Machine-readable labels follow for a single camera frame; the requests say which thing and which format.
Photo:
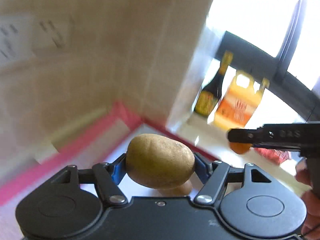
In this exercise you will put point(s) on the small orange kumquat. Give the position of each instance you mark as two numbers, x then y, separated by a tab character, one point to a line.
240	148

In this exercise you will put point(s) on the black window frame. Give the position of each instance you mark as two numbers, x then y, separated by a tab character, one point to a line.
287	55

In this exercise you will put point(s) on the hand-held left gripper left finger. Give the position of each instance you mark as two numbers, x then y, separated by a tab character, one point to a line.
117	171

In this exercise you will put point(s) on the red box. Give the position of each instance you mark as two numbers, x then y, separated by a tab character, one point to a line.
75	145

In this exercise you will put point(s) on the person's right hand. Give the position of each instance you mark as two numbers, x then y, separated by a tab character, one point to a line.
312	205

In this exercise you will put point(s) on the dark sauce bottle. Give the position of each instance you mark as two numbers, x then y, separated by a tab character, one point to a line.
211	92

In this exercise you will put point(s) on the red strawberry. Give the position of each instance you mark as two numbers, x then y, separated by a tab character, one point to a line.
273	154

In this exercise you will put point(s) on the orange plastic jug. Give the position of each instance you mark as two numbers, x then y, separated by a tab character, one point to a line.
236	105

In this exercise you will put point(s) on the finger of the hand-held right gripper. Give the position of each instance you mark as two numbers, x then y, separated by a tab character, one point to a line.
246	135

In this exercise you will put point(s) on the white wall socket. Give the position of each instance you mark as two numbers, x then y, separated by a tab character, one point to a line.
53	33
13	40

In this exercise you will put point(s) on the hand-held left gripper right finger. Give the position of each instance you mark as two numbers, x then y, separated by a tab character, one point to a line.
201	170

